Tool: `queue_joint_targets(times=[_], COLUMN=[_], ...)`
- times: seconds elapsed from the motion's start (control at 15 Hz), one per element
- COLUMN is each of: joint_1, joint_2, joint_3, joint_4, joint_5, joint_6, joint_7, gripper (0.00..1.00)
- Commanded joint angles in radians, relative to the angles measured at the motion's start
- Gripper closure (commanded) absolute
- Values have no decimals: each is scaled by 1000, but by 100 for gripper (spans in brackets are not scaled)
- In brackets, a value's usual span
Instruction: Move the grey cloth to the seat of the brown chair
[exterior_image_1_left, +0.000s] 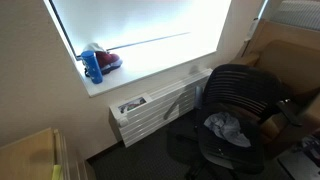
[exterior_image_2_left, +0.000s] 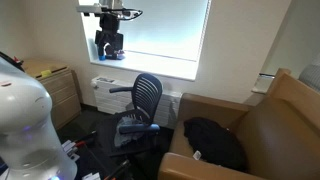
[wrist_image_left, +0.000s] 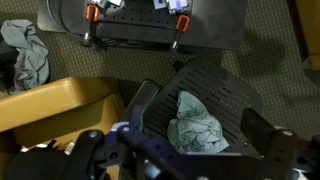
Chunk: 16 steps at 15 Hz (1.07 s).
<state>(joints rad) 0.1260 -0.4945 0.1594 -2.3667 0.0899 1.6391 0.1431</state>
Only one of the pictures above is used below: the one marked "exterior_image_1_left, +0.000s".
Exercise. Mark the grey cloth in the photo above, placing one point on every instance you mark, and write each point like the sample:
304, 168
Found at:
230, 130

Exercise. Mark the white cloth in shoe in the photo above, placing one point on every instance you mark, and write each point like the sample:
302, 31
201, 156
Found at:
95, 47

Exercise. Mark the black mesh office chair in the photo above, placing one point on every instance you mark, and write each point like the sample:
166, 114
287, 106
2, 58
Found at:
240, 83

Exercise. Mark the white radiator knob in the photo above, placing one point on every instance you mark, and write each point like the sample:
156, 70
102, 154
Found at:
123, 121

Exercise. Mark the thin window blind rod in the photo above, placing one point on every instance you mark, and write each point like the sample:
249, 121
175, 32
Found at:
150, 40

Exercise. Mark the red shoe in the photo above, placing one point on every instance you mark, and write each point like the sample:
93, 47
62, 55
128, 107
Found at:
108, 60

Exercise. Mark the blue water bottle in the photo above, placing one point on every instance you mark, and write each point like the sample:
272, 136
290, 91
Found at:
92, 68

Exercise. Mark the yellow sticky note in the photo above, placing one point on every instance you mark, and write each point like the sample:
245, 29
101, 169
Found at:
56, 172

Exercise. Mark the brown leather armchair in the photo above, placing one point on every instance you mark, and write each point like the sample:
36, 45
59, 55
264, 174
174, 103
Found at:
293, 63

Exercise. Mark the light wooden cabinet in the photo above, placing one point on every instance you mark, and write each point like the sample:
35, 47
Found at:
26, 156

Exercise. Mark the white slatted wall radiator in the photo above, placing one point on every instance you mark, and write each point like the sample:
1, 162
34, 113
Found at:
156, 106

